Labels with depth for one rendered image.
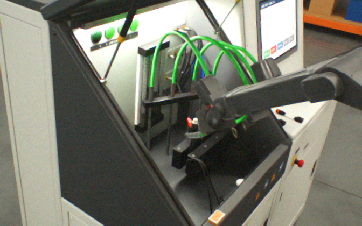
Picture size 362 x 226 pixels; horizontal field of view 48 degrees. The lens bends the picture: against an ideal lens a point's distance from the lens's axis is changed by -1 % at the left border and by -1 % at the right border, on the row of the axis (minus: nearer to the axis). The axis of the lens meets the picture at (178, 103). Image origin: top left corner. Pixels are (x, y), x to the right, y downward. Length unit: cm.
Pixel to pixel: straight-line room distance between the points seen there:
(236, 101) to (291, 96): 19
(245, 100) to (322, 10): 579
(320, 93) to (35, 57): 92
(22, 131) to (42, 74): 31
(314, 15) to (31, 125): 549
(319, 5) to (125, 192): 567
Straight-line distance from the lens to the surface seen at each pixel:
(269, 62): 117
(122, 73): 146
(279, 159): 159
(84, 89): 118
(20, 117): 153
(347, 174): 335
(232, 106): 92
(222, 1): 164
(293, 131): 170
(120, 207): 131
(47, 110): 138
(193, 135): 128
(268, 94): 81
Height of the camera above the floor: 183
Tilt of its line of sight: 29 degrees down
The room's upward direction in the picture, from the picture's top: 6 degrees clockwise
